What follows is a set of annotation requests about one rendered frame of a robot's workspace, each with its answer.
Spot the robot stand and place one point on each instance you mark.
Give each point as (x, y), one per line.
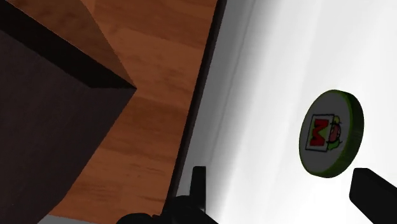
(46, 124)

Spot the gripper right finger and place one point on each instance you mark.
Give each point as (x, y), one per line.
(377, 194)

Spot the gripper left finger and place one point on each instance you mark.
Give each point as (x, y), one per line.
(198, 189)

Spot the green round tin, white label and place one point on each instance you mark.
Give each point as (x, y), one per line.
(328, 133)

